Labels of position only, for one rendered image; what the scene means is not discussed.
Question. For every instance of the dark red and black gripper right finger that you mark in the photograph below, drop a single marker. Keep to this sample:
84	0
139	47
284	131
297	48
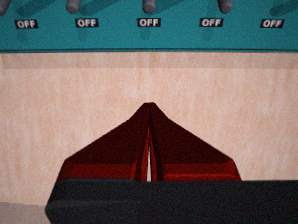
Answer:
182	156

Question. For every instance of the teal control panel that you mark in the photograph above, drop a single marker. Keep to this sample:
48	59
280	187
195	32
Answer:
44	26

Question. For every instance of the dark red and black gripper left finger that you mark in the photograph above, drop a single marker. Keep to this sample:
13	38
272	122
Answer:
116	154

